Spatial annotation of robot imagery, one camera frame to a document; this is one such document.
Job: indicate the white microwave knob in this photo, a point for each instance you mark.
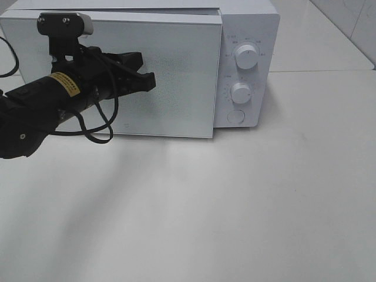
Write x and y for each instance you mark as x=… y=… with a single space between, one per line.
x=246 y=55
x=240 y=93

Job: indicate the white microwave door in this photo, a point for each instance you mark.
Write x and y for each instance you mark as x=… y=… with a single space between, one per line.
x=88 y=72

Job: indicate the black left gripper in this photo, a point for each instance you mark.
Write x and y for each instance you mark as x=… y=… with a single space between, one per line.
x=82 y=74

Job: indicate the left silver wrist camera mount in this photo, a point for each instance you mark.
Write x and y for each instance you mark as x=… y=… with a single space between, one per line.
x=63 y=30

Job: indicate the white microwave oven body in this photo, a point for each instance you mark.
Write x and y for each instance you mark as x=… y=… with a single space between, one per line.
x=249 y=29

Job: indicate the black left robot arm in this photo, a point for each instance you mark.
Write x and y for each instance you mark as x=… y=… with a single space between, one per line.
x=28 y=116

